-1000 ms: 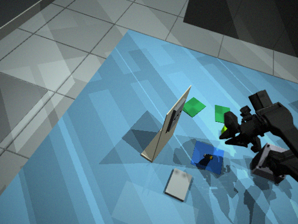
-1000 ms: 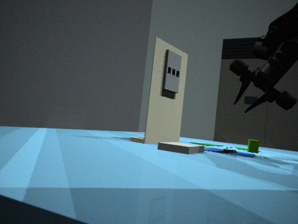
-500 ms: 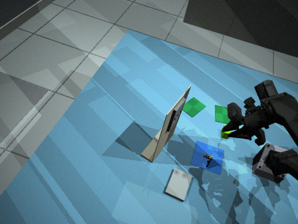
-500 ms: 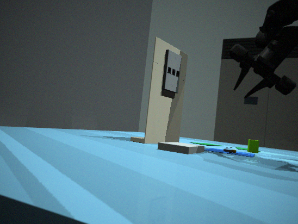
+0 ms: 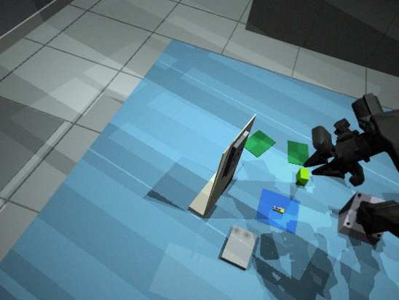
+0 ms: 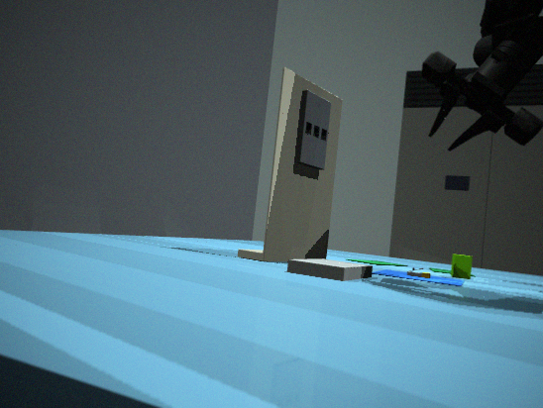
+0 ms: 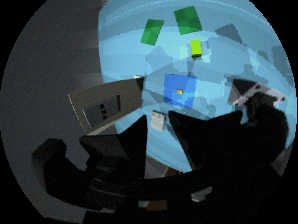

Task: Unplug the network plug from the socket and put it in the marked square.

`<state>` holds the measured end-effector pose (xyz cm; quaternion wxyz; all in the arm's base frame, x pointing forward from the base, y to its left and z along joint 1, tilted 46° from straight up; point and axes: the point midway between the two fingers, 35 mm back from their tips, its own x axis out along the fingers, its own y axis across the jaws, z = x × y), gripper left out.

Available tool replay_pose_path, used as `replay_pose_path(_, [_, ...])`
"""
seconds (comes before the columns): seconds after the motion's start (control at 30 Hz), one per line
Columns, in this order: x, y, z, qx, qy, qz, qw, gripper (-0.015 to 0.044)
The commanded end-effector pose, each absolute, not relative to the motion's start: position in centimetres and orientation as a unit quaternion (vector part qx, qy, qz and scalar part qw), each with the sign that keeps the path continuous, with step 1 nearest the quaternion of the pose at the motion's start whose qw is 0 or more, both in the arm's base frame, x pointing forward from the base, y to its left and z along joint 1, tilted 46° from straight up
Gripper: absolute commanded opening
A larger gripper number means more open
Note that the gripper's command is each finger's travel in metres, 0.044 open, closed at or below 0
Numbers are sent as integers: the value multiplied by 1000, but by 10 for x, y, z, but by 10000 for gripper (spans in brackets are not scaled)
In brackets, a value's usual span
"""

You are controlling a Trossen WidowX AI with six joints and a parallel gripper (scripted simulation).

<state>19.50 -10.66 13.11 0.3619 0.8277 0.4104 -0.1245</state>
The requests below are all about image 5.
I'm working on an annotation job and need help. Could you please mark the blue flat square patch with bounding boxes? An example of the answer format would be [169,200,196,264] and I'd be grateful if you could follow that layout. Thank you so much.
[255,188,300,234]

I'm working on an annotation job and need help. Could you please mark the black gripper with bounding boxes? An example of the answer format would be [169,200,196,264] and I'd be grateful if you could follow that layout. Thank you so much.
[303,126,372,186]

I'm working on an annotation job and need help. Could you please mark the grey panel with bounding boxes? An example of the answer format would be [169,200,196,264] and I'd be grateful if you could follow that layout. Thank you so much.
[189,114,256,218]

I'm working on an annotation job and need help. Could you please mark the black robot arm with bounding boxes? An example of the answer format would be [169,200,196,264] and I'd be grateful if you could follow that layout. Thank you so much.
[334,93,399,238]

